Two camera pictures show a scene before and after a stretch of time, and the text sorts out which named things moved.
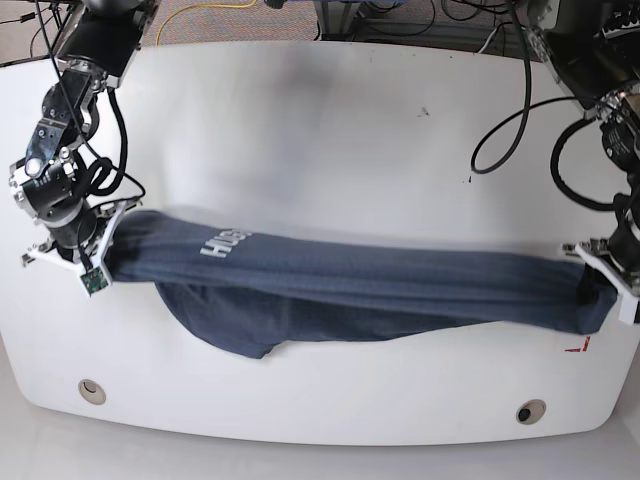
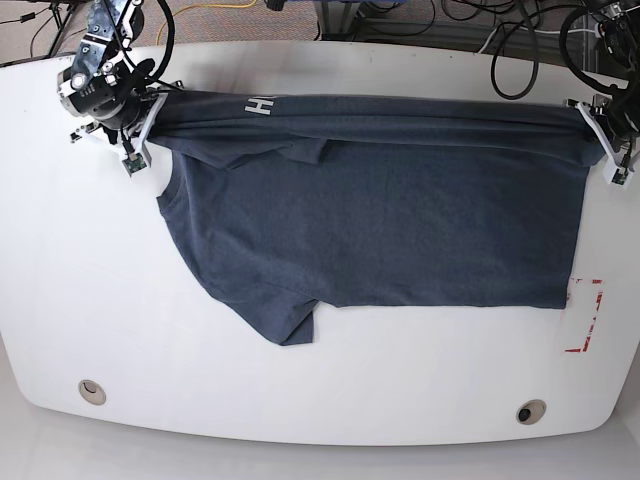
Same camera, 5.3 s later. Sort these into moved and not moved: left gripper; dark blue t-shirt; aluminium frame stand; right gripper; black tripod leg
Moved: right gripper; left gripper; dark blue t-shirt
Not moved: aluminium frame stand; black tripod leg
